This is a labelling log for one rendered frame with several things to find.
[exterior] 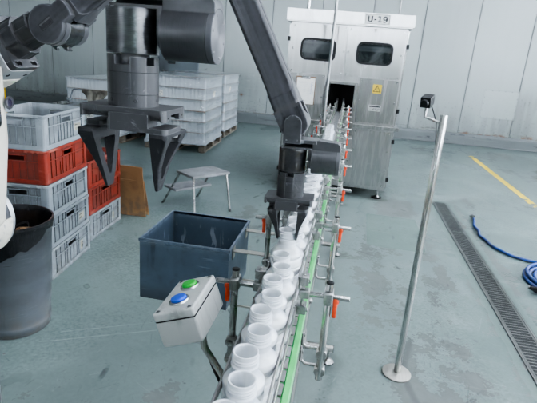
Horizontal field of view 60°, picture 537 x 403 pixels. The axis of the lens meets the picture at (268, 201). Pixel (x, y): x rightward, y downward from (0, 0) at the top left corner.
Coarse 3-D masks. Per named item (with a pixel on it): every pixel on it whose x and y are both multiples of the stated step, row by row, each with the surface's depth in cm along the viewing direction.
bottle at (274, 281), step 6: (264, 276) 87; (270, 276) 88; (276, 276) 88; (264, 282) 86; (270, 282) 85; (276, 282) 85; (282, 282) 87; (264, 288) 86; (276, 288) 85; (282, 288) 87; (258, 294) 88; (282, 294) 88; (258, 300) 87; (282, 306) 86
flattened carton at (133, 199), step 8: (120, 168) 427; (128, 168) 426; (136, 168) 425; (120, 176) 432; (128, 176) 430; (136, 176) 429; (120, 184) 436; (128, 184) 435; (136, 184) 433; (144, 184) 433; (128, 192) 439; (136, 192) 437; (144, 192) 436; (128, 200) 443; (136, 200) 441; (144, 200) 440; (128, 208) 446; (136, 208) 445; (144, 208) 444; (144, 216) 447
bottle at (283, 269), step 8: (280, 264) 93; (288, 264) 93; (272, 272) 92; (280, 272) 90; (288, 272) 91; (288, 280) 92; (288, 288) 91; (288, 296) 91; (288, 304) 92; (288, 312) 93; (288, 328) 94
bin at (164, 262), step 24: (168, 216) 178; (192, 216) 183; (216, 216) 181; (144, 240) 155; (168, 240) 182; (192, 240) 186; (216, 240) 184; (240, 240) 166; (144, 264) 158; (168, 264) 156; (192, 264) 154; (216, 264) 153; (240, 264) 172; (144, 288) 160; (168, 288) 159
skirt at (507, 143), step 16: (16, 96) 1210; (32, 96) 1202; (48, 96) 1195; (64, 96) 1187; (240, 112) 1122; (400, 128) 1069; (464, 144) 1054; (480, 144) 1049; (496, 144) 1043; (512, 144) 1037; (528, 144) 1031
